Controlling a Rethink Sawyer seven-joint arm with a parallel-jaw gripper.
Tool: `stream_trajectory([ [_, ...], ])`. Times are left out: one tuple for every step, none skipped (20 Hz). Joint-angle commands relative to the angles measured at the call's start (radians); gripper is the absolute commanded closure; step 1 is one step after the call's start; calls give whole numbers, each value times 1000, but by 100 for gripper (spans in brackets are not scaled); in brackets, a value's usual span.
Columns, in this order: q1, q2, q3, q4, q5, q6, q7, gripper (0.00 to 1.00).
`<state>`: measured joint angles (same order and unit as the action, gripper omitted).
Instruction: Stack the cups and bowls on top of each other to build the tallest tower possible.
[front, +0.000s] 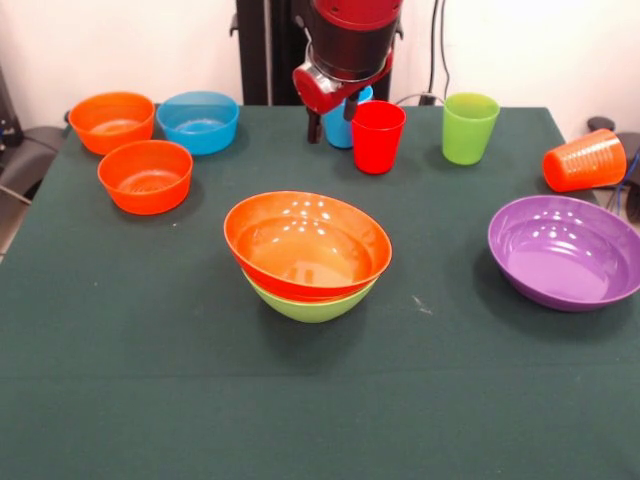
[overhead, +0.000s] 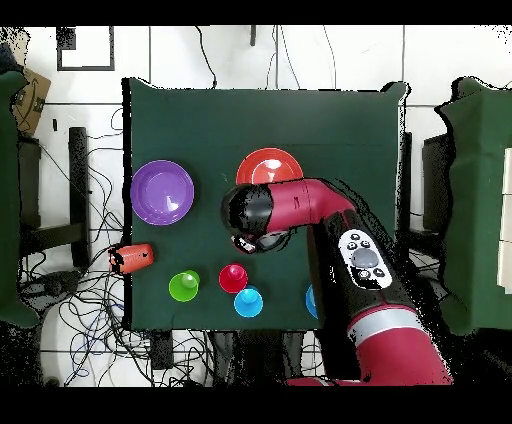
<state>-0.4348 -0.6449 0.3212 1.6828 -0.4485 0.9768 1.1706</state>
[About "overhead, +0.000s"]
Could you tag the black chair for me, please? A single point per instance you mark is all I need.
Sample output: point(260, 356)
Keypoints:
point(436, 180)

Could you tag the blue bowl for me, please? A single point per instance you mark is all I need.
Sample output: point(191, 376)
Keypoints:
point(311, 302)

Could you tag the purple bowl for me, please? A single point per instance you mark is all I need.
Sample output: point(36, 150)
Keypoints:
point(160, 192)

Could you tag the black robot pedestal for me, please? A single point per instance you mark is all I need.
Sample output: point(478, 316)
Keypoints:
point(256, 360)

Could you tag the black caster base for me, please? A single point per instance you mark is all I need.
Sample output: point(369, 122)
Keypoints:
point(56, 284)

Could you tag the blue cup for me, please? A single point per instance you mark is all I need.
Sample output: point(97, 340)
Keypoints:
point(242, 306)

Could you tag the cardboard box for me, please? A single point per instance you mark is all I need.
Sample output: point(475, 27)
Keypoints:
point(32, 104)

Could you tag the black power strip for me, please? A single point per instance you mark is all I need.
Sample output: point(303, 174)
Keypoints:
point(162, 352)

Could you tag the green cloth side table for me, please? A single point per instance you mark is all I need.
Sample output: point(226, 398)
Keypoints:
point(476, 200)
point(8, 200)

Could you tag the black metal leg frame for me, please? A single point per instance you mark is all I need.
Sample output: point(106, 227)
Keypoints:
point(78, 180)

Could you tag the white boxes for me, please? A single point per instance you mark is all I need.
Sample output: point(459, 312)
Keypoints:
point(507, 216)

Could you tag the black square floor frame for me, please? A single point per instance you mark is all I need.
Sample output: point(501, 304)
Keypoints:
point(86, 69)

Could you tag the wide orange bowl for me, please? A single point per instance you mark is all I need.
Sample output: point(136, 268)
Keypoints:
point(268, 168)

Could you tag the orange cup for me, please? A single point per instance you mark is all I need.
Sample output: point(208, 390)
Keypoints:
point(134, 258)

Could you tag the black post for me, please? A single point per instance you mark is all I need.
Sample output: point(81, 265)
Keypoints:
point(252, 36)

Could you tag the green cup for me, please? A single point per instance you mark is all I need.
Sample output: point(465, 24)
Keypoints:
point(178, 290)

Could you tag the red cup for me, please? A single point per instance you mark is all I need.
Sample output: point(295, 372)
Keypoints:
point(230, 280)

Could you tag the dark green tablecloth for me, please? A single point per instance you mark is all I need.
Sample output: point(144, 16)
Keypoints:
point(200, 120)

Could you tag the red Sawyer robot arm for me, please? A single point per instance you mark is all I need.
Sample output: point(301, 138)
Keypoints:
point(312, 204)

